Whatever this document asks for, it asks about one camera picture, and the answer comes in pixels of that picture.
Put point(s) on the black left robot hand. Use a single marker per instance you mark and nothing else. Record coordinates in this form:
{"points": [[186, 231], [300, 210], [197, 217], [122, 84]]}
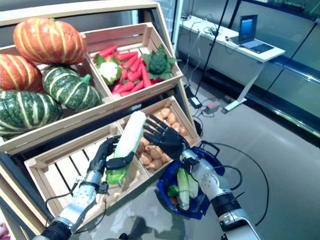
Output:
{"points": [[100, 162]]}

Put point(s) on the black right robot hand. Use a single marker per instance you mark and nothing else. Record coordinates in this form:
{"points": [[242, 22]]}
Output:
{"points": [[167, 140]]}

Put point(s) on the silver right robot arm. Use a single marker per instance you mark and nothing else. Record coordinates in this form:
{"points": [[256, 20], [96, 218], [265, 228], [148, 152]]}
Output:
{"points": [[210, 180]]}

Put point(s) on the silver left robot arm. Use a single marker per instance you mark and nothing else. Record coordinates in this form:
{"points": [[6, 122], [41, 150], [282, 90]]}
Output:
{"points": [[82, 197]]}

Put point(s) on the blue plastic shopping basket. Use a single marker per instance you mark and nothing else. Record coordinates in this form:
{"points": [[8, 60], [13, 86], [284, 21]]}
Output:
{"points": [[200, 212]]}

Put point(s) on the brown potato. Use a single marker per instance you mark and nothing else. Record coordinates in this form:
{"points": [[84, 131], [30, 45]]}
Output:
{"points": [[165, 158], [152, 149], [155, 164], [146, 158]]}

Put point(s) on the wooden potato crate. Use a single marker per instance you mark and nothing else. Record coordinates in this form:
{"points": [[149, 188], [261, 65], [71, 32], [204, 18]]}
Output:
{"points": [[186, 122]]}

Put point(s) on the wooden cabbage crate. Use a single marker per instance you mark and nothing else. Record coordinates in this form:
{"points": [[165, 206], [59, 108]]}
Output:
{"points": [[67, 172]]}

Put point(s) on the black power adapter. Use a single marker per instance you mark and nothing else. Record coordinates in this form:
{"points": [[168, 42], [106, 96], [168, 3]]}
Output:
{"points": [[195, 102]]}

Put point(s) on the round green vegetable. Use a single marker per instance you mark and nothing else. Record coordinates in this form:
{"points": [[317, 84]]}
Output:
{"points": [[173, 191]]}

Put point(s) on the wooden pumpkin crate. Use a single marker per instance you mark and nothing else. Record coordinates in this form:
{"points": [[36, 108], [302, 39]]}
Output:
{"points": [[62, 123]]}

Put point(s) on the small orange vegetable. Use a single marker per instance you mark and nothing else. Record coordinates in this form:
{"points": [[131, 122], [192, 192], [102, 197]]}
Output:
{"points": [[174, 200]]}

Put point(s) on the red orange carrot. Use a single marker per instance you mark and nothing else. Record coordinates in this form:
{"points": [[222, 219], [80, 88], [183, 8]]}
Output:
{"points": [[135, 64], [127, 55], [107, 51], [125, 87], [146, 75], [133, 76], [137, 86]]}

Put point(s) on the green broccoli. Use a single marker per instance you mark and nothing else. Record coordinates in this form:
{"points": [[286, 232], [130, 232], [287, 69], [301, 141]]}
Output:
{"points": [[157, 65]]}

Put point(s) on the green striped pumpkin with stem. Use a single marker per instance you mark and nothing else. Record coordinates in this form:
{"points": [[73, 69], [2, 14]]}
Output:
{"points": [[72, 87]]}

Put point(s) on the large green striped pumpkin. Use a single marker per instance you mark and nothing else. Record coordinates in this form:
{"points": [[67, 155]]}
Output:
{"points": [[25, 112]]}

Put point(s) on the white cauliflower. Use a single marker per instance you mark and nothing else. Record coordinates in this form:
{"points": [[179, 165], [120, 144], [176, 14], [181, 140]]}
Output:
{"points": [[108, 70]]}

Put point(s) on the black tripod pole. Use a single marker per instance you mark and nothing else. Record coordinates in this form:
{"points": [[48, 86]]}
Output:
{"points": [[212, 45]]}

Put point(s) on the wooden carrot crate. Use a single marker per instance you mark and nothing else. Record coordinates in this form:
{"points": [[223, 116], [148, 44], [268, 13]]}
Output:
{"points": [[120, 35]]}

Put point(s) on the white desk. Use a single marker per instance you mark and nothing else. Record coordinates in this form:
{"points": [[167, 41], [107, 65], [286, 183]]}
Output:
{"points": [[215, 33]]}

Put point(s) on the flat orange pumpkin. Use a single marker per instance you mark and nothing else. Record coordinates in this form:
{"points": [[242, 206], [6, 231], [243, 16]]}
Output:
{"points": [[17, 73]]}

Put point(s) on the white framed glass cabinet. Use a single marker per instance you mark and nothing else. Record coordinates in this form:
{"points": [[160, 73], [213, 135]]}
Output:
{"points": [[178, 15]]}

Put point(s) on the round orange pumpkin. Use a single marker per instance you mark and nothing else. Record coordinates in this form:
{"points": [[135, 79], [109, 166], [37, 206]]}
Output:
{"points": [[50, 41]]}

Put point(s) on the open laptop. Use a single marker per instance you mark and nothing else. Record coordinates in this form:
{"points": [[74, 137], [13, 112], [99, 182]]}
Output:
{"points": [[247, 27]]}

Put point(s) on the wooden display shelf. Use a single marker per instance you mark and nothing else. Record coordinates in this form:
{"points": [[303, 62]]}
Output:
{"points": [[75, 12]]}

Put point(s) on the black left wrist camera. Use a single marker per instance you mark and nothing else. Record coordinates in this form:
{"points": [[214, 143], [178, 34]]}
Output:
{"points": [[102, 188]]}

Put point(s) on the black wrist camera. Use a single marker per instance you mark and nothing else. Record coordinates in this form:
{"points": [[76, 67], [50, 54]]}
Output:
{"points": [[191, 163], [102, 188]]}

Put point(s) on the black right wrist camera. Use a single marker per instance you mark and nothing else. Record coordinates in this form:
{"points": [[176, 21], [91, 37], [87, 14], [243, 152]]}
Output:
{"points": [[191, 163]]}

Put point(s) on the grey power strip red switch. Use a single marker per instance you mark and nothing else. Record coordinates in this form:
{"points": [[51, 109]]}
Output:
{"points": [[212, 107]]}

